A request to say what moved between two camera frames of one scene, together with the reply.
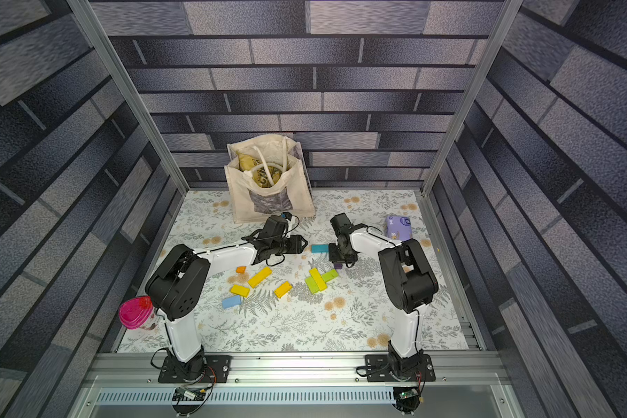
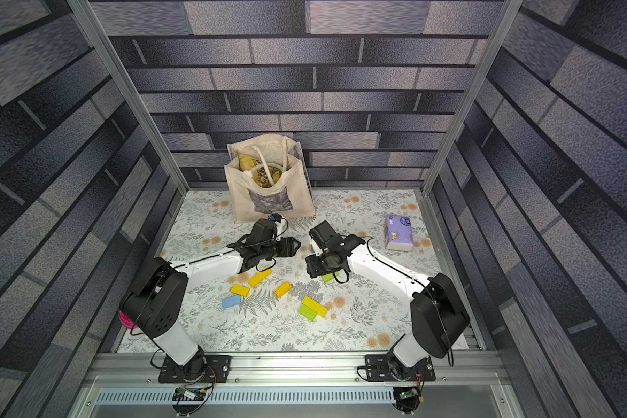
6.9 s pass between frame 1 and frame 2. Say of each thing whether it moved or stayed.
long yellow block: stayed
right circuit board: stayed
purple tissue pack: stayed
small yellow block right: stayed
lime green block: moved
